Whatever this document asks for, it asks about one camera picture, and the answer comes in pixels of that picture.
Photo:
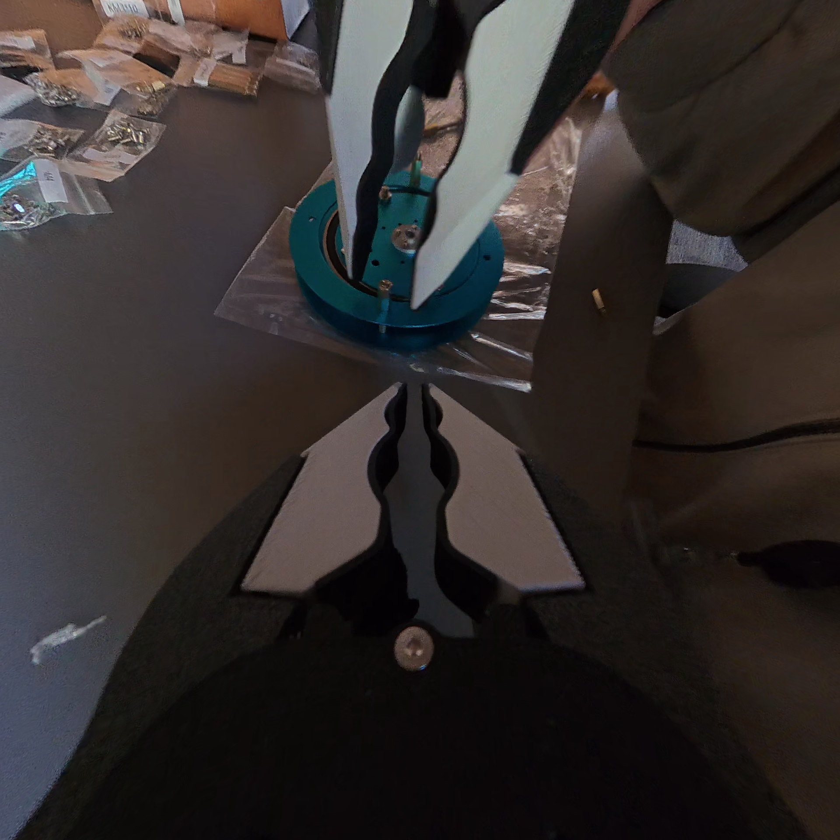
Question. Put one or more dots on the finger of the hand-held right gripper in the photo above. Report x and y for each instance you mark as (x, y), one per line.
(351, 98)
(499, 131)

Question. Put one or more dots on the black chair armrest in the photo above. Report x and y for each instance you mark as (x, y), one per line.
(702, 295)

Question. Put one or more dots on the large clear plastic bag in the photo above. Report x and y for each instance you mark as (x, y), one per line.
(499, 315)

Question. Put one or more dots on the pile of small parts bags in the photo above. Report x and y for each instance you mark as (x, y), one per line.
(98, 98)

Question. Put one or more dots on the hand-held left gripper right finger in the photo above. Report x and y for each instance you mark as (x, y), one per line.
(512, 525)

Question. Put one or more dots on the person's beige jacket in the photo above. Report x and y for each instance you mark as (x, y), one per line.
(722, 472)

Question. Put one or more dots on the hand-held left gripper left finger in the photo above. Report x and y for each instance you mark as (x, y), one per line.
(308, 525)

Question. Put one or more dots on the teal round turntable base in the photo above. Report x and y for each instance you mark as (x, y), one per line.
(341, 315)

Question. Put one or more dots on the orange cardboard box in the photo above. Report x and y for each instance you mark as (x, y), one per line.
(249, 16)

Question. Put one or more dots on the short loose brass standoff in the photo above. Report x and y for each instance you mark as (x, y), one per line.
(599, 302)

